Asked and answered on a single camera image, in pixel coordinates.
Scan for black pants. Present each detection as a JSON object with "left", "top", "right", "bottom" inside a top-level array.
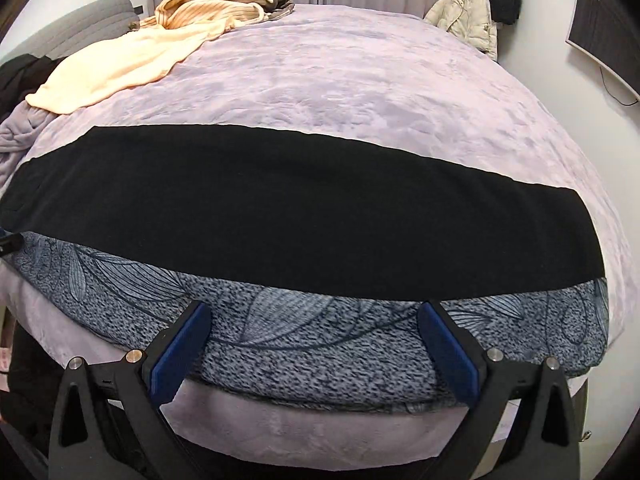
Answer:
[{"left": 1, "top": 125, "right": 605, "bottom": 301}]

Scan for black clothing on left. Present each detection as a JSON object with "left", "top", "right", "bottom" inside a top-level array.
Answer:
[{"left": 0, "top": 54, "right": 63, "bottom": 120}]

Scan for peach fleece blanket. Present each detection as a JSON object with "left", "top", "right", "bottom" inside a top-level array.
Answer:
[{"left": 26, "top": 21, "right": 231, "bottom": 115}]

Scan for lavender plush bed blanket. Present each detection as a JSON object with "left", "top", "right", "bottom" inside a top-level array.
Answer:
[{"left": 1, "top": 6, "right": 639, "bottom": 470}]

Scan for grey headboard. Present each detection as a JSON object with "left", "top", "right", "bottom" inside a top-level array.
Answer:
[{"left": 1, "top": 0, "right": 140, "bottom": 63}]

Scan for tan striped garment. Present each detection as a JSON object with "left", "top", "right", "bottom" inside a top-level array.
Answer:
[{"left": 138, "top": 0, "right": 295, "bottom": 29}]

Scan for cream puffer jacket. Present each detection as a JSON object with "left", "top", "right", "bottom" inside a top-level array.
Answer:
[{"left": 423, "top": 0, "right": 498, "bottom": 62}]

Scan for monitor cable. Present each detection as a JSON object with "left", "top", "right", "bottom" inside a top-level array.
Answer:
[{"left": 598, "top": 65, "right": 640, "bottom": 109}]

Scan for curved wall monitor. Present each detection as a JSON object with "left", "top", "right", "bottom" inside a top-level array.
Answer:
[{"left": 566, "top": 0, "right": 639, "bottom": 99}]

